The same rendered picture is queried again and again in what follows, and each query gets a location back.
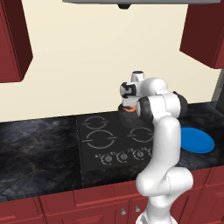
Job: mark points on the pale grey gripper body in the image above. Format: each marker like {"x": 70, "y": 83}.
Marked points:
{"x": 129, "y": 102}

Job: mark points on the red wall cupboard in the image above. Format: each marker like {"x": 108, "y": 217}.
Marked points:
{"x": 11, "y": 40}
{"x": 205, "y": 29}

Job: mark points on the red cupboard door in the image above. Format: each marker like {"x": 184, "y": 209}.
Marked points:
{"x": 87, "y": 215}
{"x": 140, "y": 214}

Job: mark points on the blue plate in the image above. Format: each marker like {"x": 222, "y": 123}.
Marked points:
{"x": 197, "y": 140}

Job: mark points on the grey fridge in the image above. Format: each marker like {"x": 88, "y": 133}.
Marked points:
{"x": 219, "y": 96}

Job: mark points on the red base cupboard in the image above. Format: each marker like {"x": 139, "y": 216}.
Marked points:
{"x": 214, "y": 198}

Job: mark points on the red drawer front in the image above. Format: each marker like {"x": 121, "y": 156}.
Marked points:
{"x": 94, "y": 194}
{"x": 201, "y": 177}
{"x": 57, "y": 199}
{"x": 17, "y": 211}
{"x": 126, "y": 189}

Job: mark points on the grey hob knob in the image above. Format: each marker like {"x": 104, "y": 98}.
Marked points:
{"x": 108, "y": 158}
{"x": 139, "y": 154}
{"x": 123, "y": 157}
{"x": 151, "y": 152}

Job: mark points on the dark pot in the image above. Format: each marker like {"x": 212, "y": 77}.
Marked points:
{"x": 128, "y": 119}

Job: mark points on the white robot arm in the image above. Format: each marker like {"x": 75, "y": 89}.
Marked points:
{"x": 163, "y": 140}

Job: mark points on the black hob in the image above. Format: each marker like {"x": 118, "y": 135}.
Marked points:
{"x": 99, "y": 140}

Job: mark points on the silver door knob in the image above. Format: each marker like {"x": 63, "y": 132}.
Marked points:
{"x": 123, "y": 211}
{"x": 137, "y": 209}

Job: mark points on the grey range hood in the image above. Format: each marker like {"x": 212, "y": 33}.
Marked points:
{"x": 140, "y": 2}

